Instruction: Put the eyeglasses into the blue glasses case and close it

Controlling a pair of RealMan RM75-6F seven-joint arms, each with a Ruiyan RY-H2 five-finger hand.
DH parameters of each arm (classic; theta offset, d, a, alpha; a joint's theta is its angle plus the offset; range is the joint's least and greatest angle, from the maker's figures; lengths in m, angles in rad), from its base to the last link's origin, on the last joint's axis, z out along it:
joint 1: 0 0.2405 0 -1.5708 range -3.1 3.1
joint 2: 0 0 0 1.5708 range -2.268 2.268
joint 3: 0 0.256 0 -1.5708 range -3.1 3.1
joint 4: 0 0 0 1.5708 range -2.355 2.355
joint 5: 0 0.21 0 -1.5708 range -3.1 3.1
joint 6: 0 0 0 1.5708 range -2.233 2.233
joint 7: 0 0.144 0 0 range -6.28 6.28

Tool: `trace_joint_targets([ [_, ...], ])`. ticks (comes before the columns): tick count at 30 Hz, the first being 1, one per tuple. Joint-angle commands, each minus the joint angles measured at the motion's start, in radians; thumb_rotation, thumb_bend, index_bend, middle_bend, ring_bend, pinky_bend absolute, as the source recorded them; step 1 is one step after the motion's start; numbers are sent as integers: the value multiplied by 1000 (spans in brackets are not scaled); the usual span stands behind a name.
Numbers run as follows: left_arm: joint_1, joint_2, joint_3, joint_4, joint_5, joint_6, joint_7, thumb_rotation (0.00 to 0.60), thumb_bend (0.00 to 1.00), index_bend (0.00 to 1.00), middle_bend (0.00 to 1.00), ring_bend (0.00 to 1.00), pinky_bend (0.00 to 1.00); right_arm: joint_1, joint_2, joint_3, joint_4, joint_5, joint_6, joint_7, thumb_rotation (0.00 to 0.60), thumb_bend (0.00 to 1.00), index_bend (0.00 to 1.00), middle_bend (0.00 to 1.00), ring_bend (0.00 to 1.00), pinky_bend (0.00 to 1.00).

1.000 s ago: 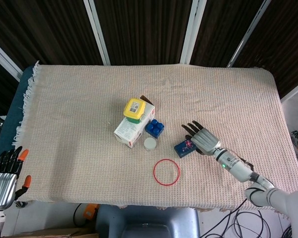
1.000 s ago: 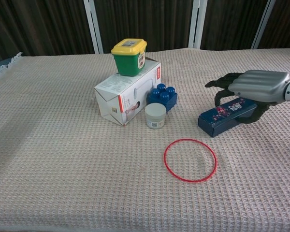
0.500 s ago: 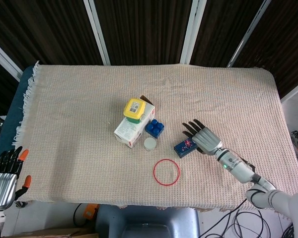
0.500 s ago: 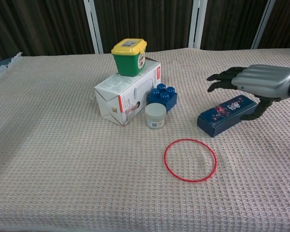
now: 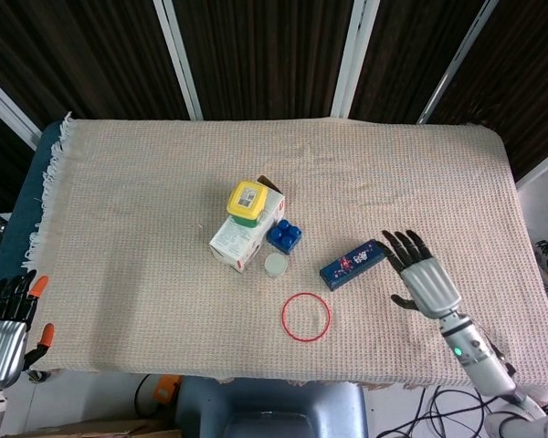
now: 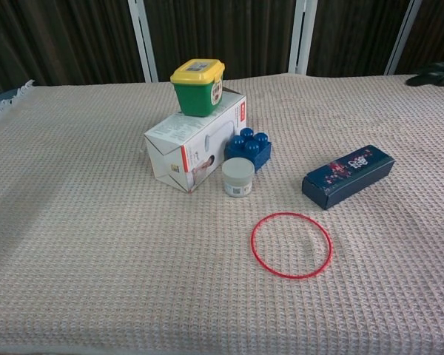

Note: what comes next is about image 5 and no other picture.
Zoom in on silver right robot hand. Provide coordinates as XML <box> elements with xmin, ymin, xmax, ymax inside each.
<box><xmin>381</xmin><ymin>228</ymin><xmax>463</xmax><ymax>321</ymax></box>

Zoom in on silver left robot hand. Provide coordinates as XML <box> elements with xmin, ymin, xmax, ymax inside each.
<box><xmin>0</xmin><ymin>269</ymin><xmax>56</xmax><ymax>387</ymax></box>

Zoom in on blue grey box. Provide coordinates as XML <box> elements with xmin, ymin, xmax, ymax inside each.
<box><xmin>319</xmin><ymin>238</ymin><xmax>391</xmax><ymax>293</ymax></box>

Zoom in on green container yellow lid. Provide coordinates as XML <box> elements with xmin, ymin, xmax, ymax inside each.
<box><xmin>226</xmin><ymin>179</ymin><xmax>269</xmax><ymax>229</ymax></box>

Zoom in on table caster wheel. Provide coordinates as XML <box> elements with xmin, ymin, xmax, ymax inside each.
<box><xmin>24</xmin><ymin>366</ymin><xmax>53</xmax><ymax>384</ymax></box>

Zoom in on brown cardboard sheet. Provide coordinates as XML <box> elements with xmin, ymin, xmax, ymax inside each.
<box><xmin>6</xmin><ymin>418</ymin><xmax>183</xmax><ymax>438</ymax></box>

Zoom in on blue building block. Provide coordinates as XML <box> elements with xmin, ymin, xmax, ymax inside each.
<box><xmin>266</xmin><ymin>218</ymin><xmax>304</xmax><ymax>256</ymax></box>

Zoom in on small white jar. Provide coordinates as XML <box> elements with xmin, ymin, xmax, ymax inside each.
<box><xmin>263</xmin><ymin>253</ymin><xmax>290</xmax><ymax>279</ymax></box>

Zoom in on orange device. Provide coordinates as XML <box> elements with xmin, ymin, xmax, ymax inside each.
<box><xmin>153</xmin><ymin>374</ymin><xmax>184</xmax><ymax>404</ymax></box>

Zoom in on white cardboard box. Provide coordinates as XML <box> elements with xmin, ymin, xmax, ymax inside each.
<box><xmin>208</xmin><ymin>174</ymin><xmax>287</xmax><ymax>275</ymax></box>

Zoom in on beige woven tablecloth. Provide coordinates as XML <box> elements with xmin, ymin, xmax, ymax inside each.
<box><xmin>21</xmin><ymin>111</ymin><xmax>548</xmax><ymax>392</ymax></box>

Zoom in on red thin ring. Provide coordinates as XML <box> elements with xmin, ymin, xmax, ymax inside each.
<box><xmin>280</xmin><ymin>292</ymin><xmax>333</xmax><ymax>342</ymax></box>

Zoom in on black floor cables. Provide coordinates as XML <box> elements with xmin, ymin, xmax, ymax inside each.
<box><xmin>377</xmin><ymin>384</ymin><xmax>548</xmax><ymax>438</ymax></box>

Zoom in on white divider frame post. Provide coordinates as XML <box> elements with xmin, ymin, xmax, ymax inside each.
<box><xmin>416</xmin><ymin>0</ymin><xmax>501</xmax><ymax>125</ymax></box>
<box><xmin>0</xmin><ymin>68</ymin><xmax>43</xmax><ymax>151</ymax></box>
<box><xmin>153</xmin><ymin>0</ymin><xmax>205</xmax><ymax>121</ymax></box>
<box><xmin>330</xmin><ymin>0</ymin><xmax>382</xmax><ymax>120</ymax></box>
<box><xmin>515</xmin><ymin>141</ymin><xmax>548</xmax><ymax>191</ymax></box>

